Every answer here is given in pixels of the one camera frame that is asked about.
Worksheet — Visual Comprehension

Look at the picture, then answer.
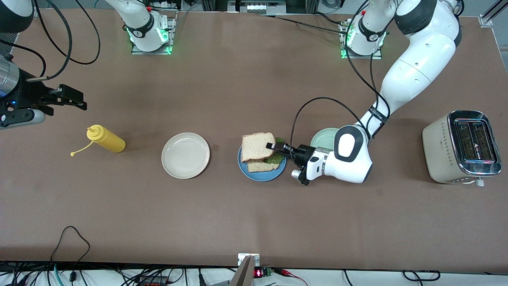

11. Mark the green lettuce leaf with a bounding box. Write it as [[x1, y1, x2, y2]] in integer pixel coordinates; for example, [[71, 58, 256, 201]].
[[264, 137, 287, 166]]

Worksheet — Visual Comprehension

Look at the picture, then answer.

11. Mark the bread slice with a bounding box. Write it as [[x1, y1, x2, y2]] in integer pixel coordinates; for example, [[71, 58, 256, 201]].
[[246, 158, 281, 173], [241, 132, 277, 163]]

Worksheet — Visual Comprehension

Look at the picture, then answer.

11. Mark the yellow mustard squeeze bottle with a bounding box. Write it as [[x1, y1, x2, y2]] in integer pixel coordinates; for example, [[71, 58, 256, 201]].
[[71, 124, 127, 157]]

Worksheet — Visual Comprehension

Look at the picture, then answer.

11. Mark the light green round plate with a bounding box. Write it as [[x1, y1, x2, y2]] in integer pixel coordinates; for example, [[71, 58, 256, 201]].
[[310, 128, 341, 152]]

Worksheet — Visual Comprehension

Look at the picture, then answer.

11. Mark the blue round plate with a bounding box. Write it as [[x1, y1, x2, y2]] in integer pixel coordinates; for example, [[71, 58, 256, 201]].
[[237, 145, 287, 182]]

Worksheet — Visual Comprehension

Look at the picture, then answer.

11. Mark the beige round plate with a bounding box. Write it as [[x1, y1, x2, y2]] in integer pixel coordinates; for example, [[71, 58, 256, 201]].
[[161, 132, 210, 180]]

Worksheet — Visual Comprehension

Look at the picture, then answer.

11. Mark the beige chrome toaster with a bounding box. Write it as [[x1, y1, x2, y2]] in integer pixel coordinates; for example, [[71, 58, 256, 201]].
[[422, 110, 503, 187]]

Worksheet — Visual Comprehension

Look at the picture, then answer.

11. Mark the grey metal control box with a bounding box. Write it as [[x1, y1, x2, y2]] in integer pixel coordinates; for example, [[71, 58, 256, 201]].
[[228, 0, 281, 15]]

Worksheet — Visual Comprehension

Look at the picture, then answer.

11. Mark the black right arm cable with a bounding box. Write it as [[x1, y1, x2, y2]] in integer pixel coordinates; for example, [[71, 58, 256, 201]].
[[0, 0, 101, 82]]

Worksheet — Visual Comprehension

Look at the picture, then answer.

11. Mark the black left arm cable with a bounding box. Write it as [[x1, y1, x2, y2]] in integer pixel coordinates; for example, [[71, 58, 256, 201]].
[[290, 0, 402, 168]]

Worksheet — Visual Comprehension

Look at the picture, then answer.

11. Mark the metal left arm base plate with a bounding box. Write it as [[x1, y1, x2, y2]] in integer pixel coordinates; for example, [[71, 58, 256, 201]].
[[340, 21, 383, 60]]

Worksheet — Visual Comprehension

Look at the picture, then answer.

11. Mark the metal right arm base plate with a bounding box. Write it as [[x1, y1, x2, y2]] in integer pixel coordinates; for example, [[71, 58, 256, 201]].
[[131, 17, 175, 55]]

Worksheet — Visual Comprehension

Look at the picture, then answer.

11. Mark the red clip wire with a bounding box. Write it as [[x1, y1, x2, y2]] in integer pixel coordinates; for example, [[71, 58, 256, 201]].
[[274, 268, 309, 286]]

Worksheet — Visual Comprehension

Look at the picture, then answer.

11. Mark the black cable to arm base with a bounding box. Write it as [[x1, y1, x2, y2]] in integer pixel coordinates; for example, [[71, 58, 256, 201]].
[[256, 11, 352, 35]]

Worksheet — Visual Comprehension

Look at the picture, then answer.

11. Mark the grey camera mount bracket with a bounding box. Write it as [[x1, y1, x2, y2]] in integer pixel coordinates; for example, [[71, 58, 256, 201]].
[[229, 253, 261, 286]]

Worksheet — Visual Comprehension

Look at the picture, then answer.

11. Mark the thin black looped cable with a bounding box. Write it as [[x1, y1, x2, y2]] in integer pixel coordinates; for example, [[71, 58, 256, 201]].
[[50, 226, 91, 263]]

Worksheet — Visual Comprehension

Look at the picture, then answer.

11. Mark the black coiled cable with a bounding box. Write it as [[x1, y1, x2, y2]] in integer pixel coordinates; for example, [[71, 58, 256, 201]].
[[402, 270, 441, 282]]

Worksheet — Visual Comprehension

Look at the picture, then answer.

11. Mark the black cable bundle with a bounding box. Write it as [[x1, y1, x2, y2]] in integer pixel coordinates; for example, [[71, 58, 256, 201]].
[[0, 261, 239, 286]]

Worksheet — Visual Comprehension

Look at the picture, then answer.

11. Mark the aluminium frame profile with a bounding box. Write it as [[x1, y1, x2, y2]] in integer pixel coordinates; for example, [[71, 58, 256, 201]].
[[479, 0, 508, 27]]

